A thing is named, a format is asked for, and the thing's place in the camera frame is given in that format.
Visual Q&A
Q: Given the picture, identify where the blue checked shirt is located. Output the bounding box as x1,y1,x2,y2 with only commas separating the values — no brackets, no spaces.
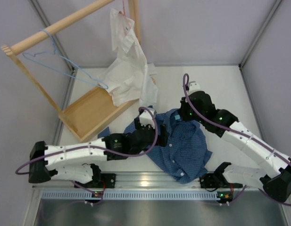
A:
98,108,213,185

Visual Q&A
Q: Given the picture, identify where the blue wire hanger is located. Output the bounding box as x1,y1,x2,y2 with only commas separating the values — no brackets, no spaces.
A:
22,28,108,89

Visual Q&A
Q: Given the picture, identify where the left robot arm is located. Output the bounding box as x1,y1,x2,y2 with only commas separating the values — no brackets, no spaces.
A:
28,118,168,188

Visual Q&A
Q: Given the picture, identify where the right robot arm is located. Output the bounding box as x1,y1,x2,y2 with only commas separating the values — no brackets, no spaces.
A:
179,90,291,203

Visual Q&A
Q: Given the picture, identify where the white shirt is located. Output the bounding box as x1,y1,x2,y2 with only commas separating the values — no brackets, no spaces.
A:
100,9,158,107

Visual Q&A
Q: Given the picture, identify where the wooden clothes rack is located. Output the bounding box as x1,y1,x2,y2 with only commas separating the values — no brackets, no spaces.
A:
0,0,136,145

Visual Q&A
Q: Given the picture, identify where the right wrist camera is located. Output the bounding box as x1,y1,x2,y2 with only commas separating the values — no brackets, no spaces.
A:
187,81,202,94

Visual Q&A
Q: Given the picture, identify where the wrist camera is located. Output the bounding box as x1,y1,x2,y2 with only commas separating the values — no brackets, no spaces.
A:
187,81,202,94
139,107,156,129

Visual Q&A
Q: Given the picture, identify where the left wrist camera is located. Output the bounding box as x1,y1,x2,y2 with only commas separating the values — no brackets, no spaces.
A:
139,107,156,129

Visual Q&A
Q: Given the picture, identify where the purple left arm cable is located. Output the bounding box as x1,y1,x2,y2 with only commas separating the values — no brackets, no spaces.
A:
15,107,159,176

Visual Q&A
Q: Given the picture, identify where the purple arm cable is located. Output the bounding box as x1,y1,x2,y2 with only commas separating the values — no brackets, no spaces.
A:
15,107,159,176
182,74,291,208

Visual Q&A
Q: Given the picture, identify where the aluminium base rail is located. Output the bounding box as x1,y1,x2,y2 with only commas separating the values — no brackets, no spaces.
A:
32,171,249,189

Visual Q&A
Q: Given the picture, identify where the aluminium frame post left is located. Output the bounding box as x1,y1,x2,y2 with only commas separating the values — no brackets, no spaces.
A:
28,0,76,145

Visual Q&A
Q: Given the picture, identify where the aluminium frame post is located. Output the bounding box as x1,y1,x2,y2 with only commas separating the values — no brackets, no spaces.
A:
238,0,285,69
28,0,76,145

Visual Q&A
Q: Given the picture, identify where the pink wire hanger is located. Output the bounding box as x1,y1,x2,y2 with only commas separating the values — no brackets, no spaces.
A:
119,0,133,35

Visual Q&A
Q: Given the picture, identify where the slotted cable duct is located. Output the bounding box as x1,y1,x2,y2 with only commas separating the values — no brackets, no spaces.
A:
42,189,232,201

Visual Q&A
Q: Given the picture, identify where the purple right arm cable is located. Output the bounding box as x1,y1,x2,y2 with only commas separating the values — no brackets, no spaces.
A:
182,74,291,208

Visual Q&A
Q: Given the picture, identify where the aluminium frame post right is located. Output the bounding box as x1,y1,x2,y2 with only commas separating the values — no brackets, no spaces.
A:
238,0,285,69

